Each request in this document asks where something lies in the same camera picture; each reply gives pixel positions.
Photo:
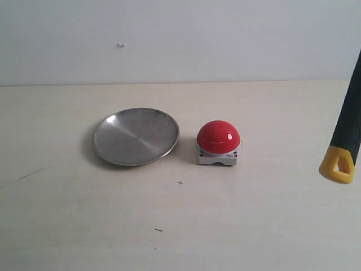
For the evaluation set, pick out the yellow black claw hammer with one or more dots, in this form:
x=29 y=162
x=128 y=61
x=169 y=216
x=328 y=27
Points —
x=339 y=162

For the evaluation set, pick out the round steel plate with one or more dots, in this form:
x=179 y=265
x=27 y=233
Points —
x=135 y=136

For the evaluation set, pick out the red dome push button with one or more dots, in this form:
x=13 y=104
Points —
x=218 y=142

